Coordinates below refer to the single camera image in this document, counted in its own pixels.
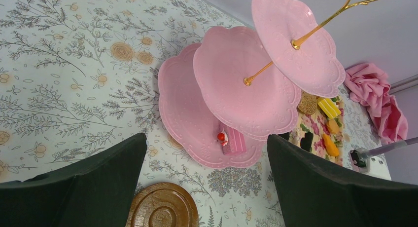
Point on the floral rectangular serving tray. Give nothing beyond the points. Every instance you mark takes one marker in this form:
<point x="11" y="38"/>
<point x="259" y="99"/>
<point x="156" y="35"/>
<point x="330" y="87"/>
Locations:
<point x="317" y="124"/>

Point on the yellow cake piece toy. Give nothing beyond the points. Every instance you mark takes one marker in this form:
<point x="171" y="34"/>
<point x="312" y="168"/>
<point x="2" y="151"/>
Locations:
<point x="328" y="107"/>

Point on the crumpled pink cloth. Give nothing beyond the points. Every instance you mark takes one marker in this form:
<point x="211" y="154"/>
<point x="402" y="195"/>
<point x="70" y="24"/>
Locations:
<point x="369" y="86"/>

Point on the orange star cookie toy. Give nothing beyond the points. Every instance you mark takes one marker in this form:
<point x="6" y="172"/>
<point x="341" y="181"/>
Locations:
<point x="330" y="146"/>

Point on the pink cake slice toy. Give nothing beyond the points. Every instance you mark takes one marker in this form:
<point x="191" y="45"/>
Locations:
<point x="231" y="140"/>

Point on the small orange cookie toy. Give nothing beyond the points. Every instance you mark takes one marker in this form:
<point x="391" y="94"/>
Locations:
<point x="332" y="126"/>

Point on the brown saucer left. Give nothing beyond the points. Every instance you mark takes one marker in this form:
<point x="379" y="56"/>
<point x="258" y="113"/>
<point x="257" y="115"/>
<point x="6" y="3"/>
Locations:
<point x="163" y="205"/>

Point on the pink three-tier cake stand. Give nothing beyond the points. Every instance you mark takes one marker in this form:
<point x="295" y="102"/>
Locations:
<point x="248" y="79"/>

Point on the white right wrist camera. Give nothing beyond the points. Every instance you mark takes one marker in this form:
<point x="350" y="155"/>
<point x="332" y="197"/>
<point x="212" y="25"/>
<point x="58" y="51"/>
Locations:
<point x="369" y="163"/>

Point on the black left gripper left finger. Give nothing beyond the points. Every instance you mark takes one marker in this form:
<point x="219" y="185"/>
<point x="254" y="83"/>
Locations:
<point x="94" y="192"/>

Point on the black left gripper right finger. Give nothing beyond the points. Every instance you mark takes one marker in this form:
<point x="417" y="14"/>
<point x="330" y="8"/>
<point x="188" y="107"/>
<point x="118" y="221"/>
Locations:
<point x="314" y="192"/>

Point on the round woven brown coaster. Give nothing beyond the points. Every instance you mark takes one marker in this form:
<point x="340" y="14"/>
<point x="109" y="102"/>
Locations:
<point x="307" y="104"/>

